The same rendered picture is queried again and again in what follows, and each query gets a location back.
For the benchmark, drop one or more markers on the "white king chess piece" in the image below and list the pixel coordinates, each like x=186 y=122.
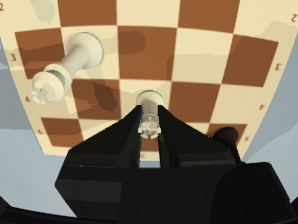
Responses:
x=83 y=51

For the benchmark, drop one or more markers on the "cream and brown chessboard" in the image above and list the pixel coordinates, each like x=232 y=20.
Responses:
x=216 y=63

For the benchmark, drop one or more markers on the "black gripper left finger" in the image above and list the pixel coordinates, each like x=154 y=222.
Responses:
x=119 y=144

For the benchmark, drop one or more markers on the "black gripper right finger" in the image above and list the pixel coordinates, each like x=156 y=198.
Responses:
x=185 y=146

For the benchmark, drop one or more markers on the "black chess piece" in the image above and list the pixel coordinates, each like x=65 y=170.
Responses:
x=228 y=137

